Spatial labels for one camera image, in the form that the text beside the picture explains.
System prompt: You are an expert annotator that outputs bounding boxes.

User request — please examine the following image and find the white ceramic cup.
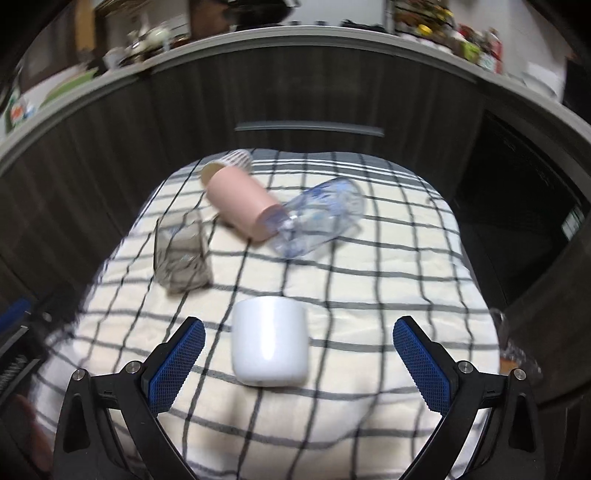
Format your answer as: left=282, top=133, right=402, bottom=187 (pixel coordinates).
left=231, top=296, right=310, bottom=388

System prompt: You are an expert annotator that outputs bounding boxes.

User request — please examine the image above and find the white countertop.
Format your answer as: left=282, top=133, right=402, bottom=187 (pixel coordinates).
left=0, top=25, right=591, bottom=195

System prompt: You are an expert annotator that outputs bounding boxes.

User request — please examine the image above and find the metal cabinet handle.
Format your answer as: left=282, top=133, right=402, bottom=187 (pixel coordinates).
left=235, top=120, right=385, bottom=138

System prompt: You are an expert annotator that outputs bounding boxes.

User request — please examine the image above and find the patterned paper cup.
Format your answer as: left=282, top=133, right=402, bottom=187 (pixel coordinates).
left=218, top=149, right=253, bottom=172

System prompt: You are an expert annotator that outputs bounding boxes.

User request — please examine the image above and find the pink plastic cup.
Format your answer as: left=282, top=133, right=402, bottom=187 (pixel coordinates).
left=201, top=162, right=284, bottom=242

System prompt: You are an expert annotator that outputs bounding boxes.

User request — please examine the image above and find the grey transparent glass cup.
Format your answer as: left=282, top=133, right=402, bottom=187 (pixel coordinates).
left=153, top=208, right=213, bottom=294

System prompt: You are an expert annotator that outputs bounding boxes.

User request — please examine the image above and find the person's left hand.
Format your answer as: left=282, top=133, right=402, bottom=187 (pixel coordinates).
left=8, top=395, right=53, bottom=478

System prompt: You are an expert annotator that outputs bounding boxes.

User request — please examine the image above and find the white checkered cloth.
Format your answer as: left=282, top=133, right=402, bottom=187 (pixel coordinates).
left=32, top=149, right=499, bottom=479

